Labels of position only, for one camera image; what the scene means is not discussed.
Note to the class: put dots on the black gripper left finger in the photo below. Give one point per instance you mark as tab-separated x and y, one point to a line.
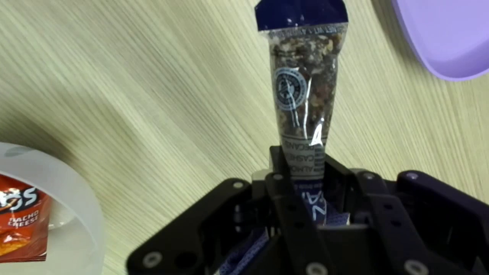
228	230

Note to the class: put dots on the translucent white plastic bowl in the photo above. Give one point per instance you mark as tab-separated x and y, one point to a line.
75	237

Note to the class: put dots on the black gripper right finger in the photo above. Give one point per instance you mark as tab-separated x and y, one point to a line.
414	224

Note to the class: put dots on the orange Doritos chip packet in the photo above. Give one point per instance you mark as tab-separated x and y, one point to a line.
23	222

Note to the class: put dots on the purple plastic plate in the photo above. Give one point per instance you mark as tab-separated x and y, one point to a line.
448	37

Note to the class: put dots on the dark blue nut bar packet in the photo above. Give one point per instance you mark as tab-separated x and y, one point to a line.
304	42

